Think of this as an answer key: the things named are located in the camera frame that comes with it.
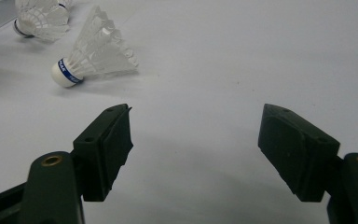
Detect white table mat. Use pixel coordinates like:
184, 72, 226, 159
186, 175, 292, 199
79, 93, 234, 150
0, 0, 358, 224

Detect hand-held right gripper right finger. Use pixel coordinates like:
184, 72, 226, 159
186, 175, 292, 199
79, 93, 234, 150
257, 103, 341, 203

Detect white feather shuttlecock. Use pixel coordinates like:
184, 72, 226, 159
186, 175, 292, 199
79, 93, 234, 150
12, 0, 71, 43
50, 5, 140, 89

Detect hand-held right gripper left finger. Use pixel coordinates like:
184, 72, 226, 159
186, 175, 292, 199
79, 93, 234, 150
72, 103, 135, 203

